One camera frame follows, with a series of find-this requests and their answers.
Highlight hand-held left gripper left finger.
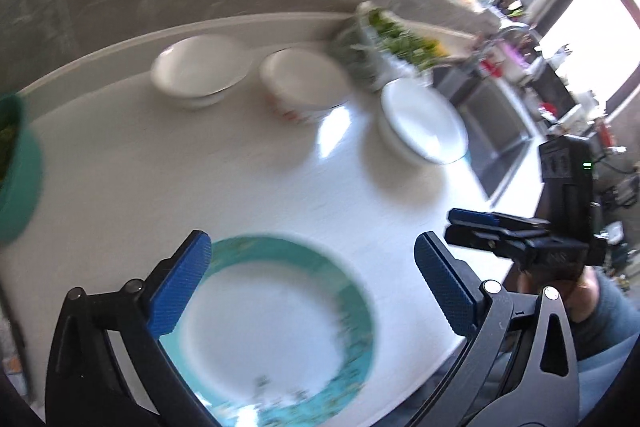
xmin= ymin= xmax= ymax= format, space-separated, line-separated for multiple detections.
xmin=45 ymin=229 xmax=221 ymax=427

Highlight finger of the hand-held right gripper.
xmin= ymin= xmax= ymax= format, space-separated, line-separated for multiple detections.
xmin=444 ymin=227 xmax=506 ymax=254
xmin=447 ymin=208 xmax=551 ymax=231

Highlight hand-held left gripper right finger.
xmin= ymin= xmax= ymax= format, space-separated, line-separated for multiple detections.
xmin=413 ymin=231 xmax=582 ymax=427

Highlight deep teal floral plate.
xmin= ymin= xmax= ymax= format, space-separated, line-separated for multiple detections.
xmin=159 ymin=234 xmax=377 ymax=427

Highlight large white bowl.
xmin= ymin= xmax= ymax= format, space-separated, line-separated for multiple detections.
xmin=376 ymin=78 xmax=470 ymax=166

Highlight white bowl with red flowers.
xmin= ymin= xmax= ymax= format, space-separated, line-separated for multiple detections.
xmin=259 ymin=48 xmax=355 ymax=126

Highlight plain white bowl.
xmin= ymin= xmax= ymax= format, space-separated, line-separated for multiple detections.
xmin=150 ymin=34 xmax=252 ymax=110

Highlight person's right forearm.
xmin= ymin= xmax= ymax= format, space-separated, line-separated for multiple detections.
xmin=570 ymin=272 xmax=640 ymax=408

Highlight person's right hand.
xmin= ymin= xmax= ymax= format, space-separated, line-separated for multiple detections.
xmin=515 ymin=266 xmax=603 ymax=325

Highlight stainless steel sink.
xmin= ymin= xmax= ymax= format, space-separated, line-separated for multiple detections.
xmin=432 ymin=64 xmax=548 ymax=202

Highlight green plastic basin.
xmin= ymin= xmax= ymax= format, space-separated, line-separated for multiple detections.
xmin=0 ymin=93 xmax=45 ymax=244

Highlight chrome faucet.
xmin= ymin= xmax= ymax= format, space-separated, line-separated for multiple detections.
xmin=477 ymin=22 xmax=543 ymax=62

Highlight bagged leafy greens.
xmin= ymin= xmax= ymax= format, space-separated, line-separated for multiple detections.
xmin=367 ymin=7 xmax=443 ymax=70

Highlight clear plastic bag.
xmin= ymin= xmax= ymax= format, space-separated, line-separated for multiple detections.
xmin=330 ymin=1 xmax=396 ymax=92

